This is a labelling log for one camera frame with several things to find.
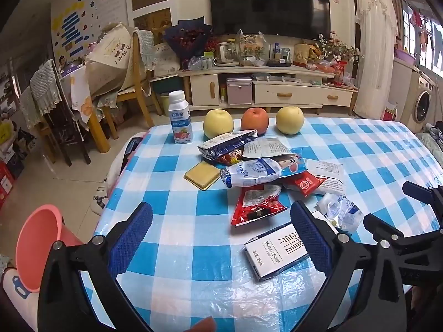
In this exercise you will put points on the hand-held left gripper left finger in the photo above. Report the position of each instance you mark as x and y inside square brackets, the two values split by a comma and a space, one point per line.
[133, 235]

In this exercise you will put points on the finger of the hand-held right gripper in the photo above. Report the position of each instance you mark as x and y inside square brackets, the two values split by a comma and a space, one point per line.
[415, 249]
[420, 192]

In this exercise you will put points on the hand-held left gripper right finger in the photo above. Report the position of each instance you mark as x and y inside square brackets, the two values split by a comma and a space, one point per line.
[309, 235]

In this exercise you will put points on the white drink carton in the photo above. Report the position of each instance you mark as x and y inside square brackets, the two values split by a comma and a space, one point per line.
[277, 252]

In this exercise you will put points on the clear plastic wrapper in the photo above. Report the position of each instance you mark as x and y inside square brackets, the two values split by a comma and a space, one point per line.
[341, 209]

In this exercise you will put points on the red gold packet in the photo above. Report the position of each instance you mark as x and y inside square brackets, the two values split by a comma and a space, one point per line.
[304, 183]

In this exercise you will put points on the red silver snack bag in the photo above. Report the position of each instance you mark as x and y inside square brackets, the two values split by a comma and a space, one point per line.
[256, 202]

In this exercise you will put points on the white paper packet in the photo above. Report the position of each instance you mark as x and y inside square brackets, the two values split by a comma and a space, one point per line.
[328, 173]

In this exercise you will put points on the blue cartoon snack packet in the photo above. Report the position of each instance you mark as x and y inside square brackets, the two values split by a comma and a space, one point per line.
[292, 166]

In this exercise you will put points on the white blue milk pouch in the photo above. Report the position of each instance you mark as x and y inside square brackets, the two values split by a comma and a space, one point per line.
[254, 171]

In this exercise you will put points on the pink plastic bin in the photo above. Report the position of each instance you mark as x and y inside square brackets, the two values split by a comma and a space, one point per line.
[38, 245]

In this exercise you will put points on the blue milk carton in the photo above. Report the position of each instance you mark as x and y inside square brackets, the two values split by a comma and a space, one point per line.
[225, 143]

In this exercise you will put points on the person's left hand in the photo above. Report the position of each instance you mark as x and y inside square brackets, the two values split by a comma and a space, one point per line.
[204, 325]

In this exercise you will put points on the blue checked tablecloth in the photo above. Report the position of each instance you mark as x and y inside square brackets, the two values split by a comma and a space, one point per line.
[193, 256]

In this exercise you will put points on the white navy cloth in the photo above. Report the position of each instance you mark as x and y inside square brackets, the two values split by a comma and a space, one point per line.
[121, 159]

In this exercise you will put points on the white washing machine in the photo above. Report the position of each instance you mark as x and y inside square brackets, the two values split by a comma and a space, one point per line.
[420, 105]

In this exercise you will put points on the yellow apple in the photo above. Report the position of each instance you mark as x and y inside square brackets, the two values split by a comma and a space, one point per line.
[290, 120]
[218, 124]

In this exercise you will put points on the white yogurt bottle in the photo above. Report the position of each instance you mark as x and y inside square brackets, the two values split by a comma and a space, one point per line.
[180, 121]

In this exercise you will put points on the red apple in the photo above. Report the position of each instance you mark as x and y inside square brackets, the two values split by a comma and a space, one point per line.
[255, 121]

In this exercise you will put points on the person's white printed garment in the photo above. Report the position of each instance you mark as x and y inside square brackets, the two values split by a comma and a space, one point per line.
[15, 297]

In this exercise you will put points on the purple basin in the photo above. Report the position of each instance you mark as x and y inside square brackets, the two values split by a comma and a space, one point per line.
[404, 56]

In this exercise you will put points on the yellow green small bin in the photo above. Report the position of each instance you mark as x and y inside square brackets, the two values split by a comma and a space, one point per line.
[164, 102]

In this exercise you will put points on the red cardboard box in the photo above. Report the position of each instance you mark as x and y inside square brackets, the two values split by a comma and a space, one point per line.
[5, 183]

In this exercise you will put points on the cream television cabinet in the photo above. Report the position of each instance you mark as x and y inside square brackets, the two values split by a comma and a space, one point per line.
[297, 91]

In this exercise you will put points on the wooden chair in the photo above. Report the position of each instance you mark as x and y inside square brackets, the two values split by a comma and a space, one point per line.
[138, 90]

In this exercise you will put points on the dark chair with lace cover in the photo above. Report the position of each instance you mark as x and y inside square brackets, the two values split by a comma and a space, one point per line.
[52, 110]

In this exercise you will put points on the white lace curtain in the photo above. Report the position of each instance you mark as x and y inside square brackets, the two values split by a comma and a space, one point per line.
[375, 48]

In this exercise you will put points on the dining table with cloth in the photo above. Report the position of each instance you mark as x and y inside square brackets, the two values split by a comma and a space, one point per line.
[81, 93]

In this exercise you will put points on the window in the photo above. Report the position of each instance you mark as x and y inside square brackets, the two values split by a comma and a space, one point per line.
[427, 38]

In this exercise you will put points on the pink metal case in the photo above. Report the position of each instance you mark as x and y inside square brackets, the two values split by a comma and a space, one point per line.
[239, 91]

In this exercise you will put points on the dried flower bunch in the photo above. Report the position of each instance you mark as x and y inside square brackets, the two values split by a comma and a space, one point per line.
[337, 48]

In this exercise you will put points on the row of hanging clothes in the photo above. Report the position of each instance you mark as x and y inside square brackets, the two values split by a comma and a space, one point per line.
[424, 24]

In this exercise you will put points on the white sack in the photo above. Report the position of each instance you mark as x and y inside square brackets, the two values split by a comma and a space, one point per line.
[166, 60]

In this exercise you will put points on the beige canvas bag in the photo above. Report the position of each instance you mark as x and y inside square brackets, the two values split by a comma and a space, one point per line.
[109, 58]

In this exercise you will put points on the yellow gift bag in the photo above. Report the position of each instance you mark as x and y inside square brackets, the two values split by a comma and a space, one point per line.
[301, 55]

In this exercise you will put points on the pack of water bottles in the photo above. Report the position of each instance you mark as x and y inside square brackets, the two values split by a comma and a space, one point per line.
[200, 64]

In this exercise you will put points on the clear plastic food bag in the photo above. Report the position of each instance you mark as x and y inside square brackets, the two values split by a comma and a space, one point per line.
[252, 48]

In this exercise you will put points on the white electric kettle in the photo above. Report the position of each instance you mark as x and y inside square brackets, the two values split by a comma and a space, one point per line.
[226, 55]

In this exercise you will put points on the dark blue flower bouquet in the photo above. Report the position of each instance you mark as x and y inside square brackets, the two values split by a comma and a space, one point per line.
[187, 39]

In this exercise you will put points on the black television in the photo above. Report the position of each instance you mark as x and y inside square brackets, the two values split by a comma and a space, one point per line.
[270, 3]

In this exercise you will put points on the wall poster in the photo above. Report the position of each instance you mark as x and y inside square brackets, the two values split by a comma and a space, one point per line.
[86, 24]

